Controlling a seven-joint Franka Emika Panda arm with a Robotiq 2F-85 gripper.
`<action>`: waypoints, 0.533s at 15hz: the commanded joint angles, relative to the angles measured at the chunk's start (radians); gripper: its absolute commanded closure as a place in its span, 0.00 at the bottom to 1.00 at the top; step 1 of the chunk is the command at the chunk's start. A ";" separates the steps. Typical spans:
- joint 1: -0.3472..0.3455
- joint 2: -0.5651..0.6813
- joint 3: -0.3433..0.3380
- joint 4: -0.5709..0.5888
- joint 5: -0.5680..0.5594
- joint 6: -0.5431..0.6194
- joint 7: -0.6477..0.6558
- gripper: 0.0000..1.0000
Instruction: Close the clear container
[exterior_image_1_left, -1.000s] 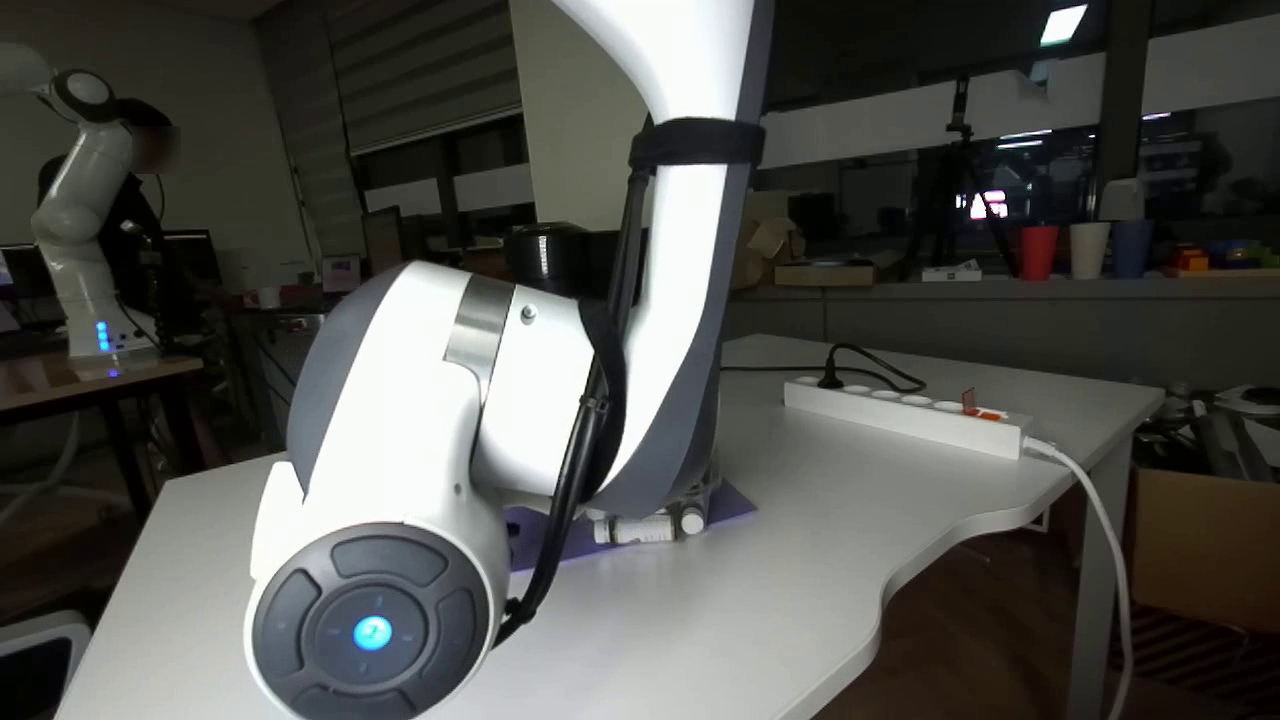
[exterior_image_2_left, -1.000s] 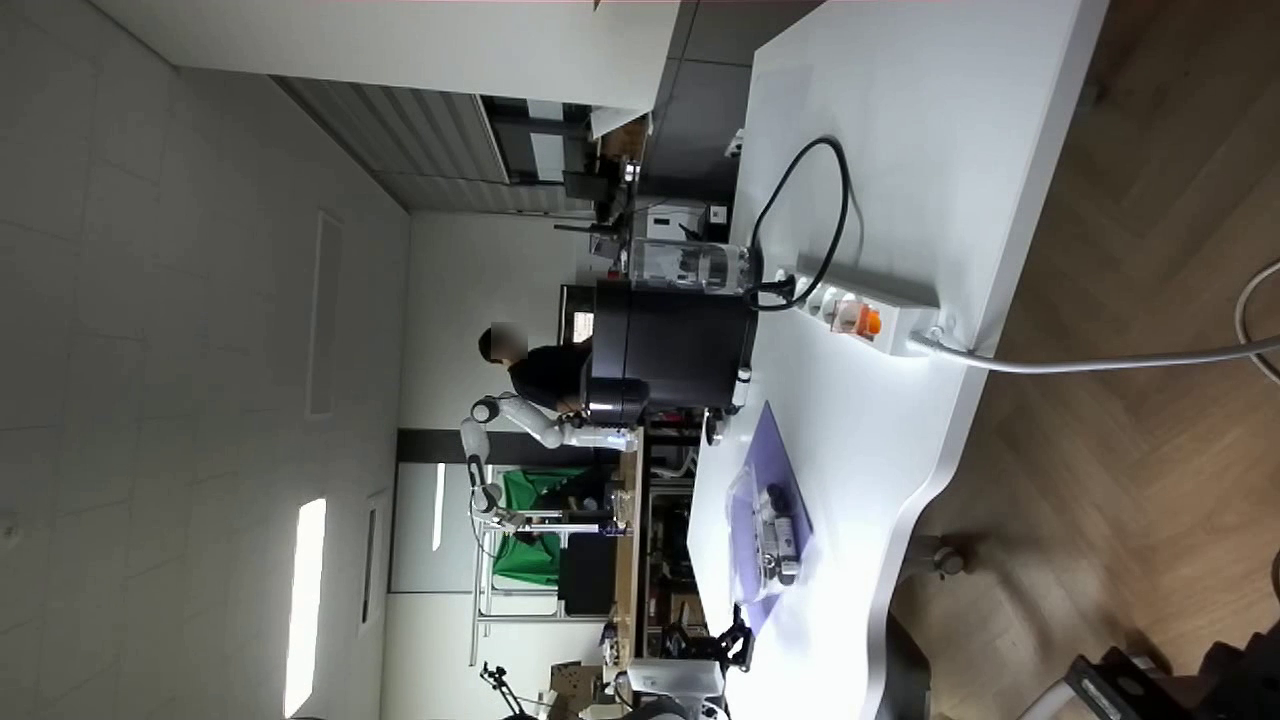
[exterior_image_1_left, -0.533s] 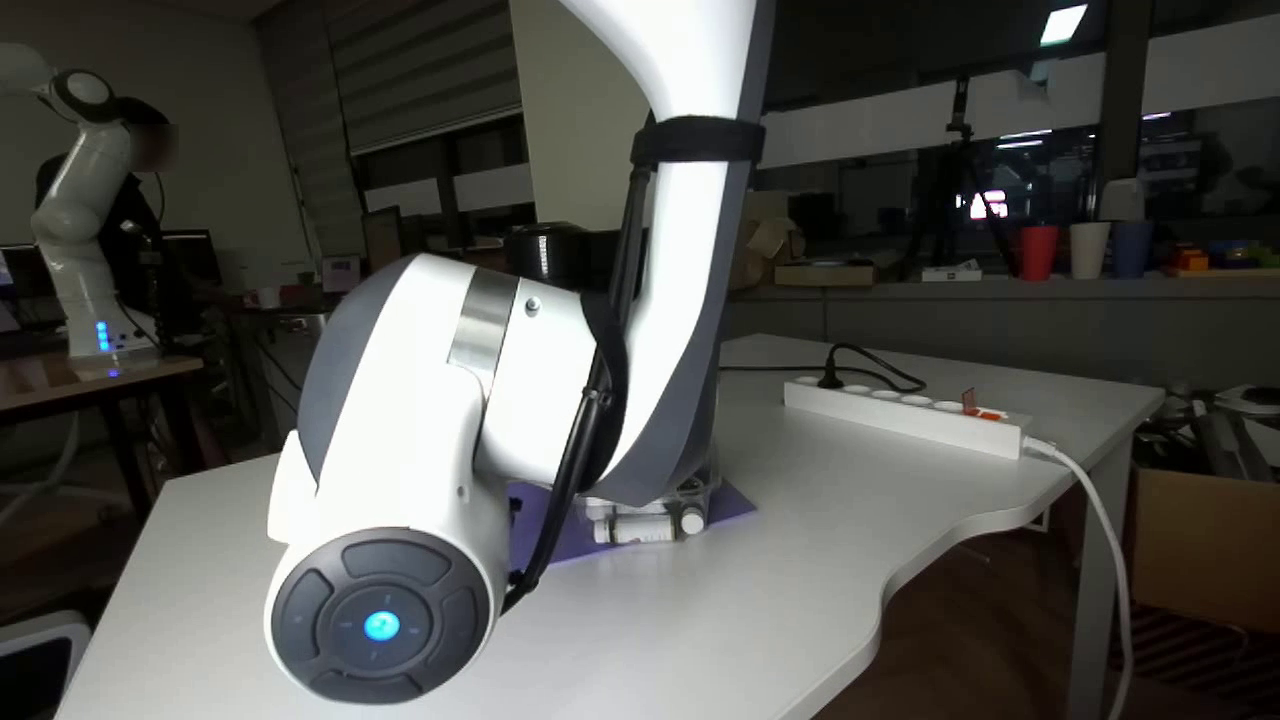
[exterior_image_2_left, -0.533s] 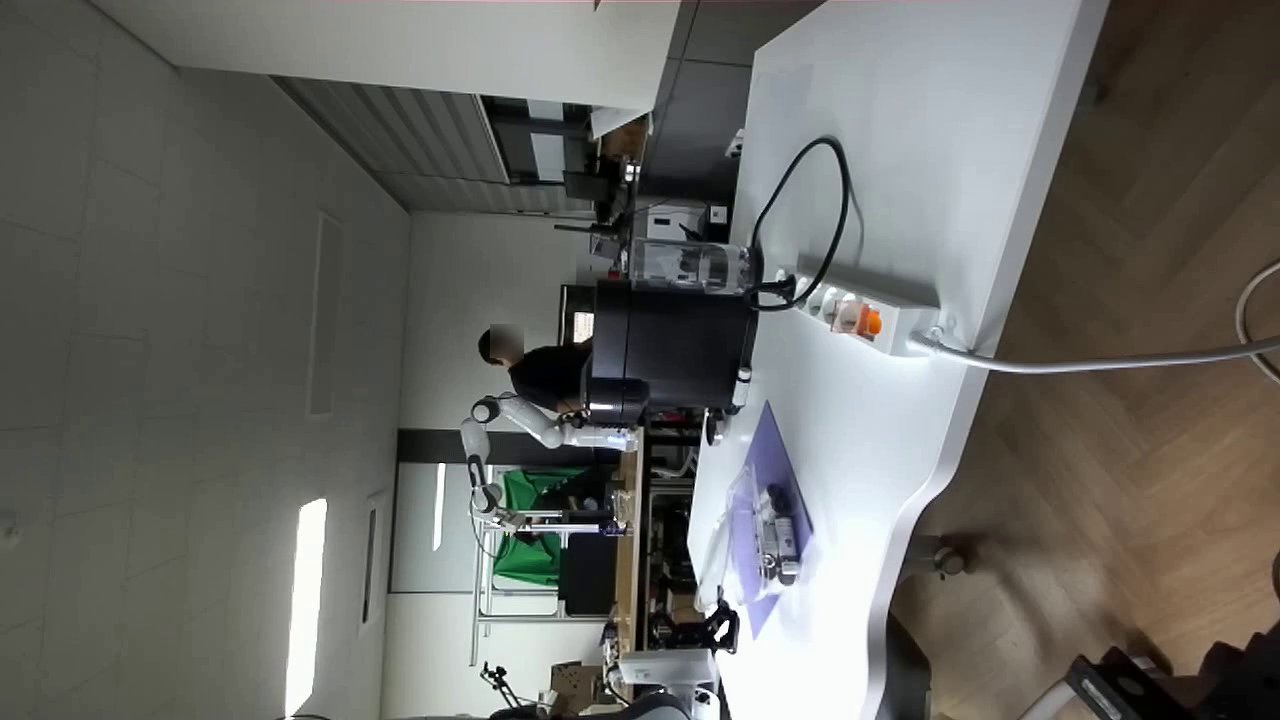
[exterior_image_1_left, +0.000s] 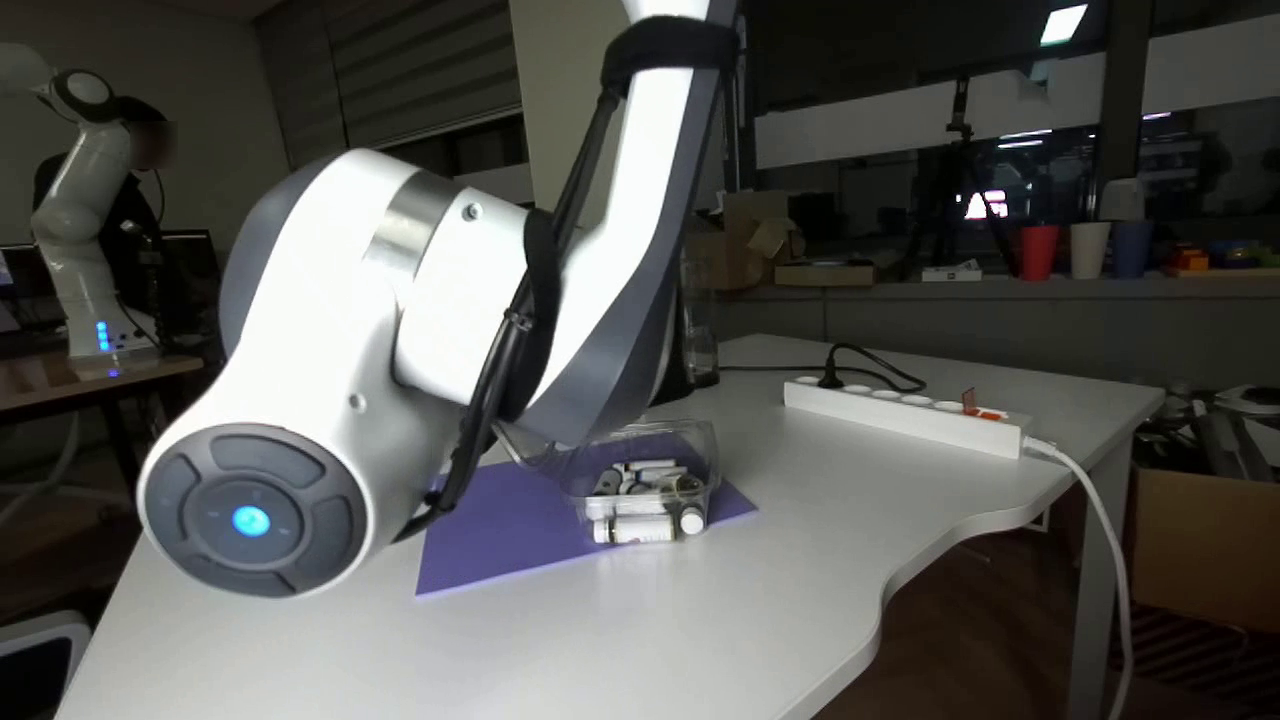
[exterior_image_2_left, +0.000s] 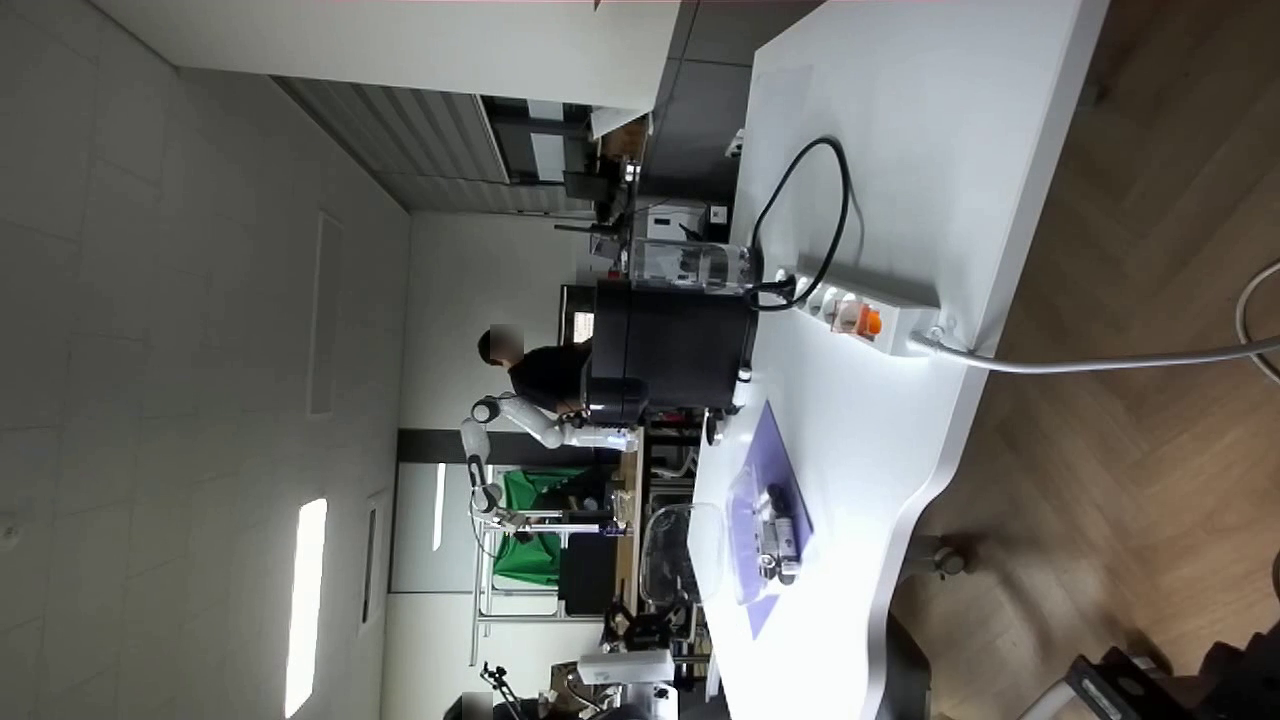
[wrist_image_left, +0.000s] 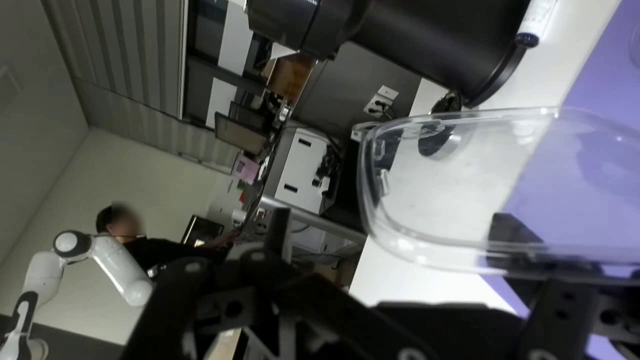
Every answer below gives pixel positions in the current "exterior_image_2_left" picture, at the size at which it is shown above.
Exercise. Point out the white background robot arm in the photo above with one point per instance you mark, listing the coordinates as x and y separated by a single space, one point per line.
545 424

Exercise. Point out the black coffee machine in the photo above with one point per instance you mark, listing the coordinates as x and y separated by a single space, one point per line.
664 353

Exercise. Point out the small white object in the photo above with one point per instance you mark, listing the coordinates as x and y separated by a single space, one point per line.
737 387

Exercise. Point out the person in black clothes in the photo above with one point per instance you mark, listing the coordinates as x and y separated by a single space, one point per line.
541 366

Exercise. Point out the purple flat mat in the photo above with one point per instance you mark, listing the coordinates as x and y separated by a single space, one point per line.
768 453

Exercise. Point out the green cloth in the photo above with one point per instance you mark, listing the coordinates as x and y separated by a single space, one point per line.
533 532

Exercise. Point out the white power strip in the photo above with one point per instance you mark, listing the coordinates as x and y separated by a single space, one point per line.
873 308

